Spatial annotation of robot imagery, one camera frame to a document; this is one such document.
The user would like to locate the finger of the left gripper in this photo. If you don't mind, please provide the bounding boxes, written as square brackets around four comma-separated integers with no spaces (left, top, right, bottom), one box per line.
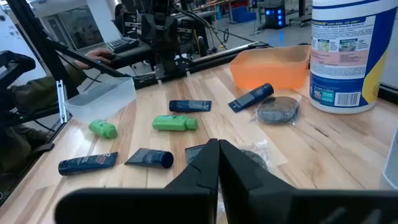
[160,14,178,52]
[141,14,161,52]

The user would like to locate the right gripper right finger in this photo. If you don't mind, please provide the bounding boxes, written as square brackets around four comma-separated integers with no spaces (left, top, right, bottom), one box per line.
[218,139,398,224]

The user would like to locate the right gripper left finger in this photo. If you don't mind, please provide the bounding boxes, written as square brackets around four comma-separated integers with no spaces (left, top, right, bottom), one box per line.
[54,138,221,224]

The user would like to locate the black round pad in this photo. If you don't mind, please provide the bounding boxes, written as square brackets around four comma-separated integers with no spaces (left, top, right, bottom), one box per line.
[251,93,303,126]
[238,139,274,172]

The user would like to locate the green travel size bottle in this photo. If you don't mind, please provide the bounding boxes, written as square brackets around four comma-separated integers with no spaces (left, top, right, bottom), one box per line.
[88,119,119,140]
[152,114,199,132]

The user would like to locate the person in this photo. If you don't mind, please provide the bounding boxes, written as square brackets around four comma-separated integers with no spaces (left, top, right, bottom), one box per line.
[112,2,128,32]
[0,63,90,178]

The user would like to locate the black keyboard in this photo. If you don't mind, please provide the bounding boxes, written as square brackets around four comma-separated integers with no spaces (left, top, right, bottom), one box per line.
[106,36,140,54]

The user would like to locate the black side desk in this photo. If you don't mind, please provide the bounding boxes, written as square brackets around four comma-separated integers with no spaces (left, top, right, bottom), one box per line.
[108,42,154,70]

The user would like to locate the person's hand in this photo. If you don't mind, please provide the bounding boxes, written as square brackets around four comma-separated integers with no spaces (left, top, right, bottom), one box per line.
[74,48,113,70]

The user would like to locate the blue crate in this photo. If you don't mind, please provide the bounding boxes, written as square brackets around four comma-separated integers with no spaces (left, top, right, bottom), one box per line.
[231,5,257,24]

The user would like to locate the clear plastic bin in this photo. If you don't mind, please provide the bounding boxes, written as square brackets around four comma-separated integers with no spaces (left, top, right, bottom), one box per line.
[64,77,137,124]

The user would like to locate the computer tower blue lights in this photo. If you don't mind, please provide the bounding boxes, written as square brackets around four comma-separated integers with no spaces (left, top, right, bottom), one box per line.
[264,6,287,30]

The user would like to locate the orange plastic bin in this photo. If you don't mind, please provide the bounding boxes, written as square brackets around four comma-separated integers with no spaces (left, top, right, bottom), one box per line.
[229,45,312,91]

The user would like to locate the grey plastic bin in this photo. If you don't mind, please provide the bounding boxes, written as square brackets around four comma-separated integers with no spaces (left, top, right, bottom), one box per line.
[379,126,398,190]

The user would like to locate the white wipes canister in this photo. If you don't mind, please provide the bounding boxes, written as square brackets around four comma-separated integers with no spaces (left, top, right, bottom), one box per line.
[308,0,398,114]

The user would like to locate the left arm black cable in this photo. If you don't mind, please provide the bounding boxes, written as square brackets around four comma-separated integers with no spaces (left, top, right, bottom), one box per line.
[172,4,229,50]

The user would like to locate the black aluminium table frame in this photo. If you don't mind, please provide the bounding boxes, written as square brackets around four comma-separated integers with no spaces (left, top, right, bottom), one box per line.
[0,0,273,206]

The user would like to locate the silver corner bracket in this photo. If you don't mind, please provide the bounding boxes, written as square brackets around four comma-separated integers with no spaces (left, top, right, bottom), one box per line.
[55,80,70,124]

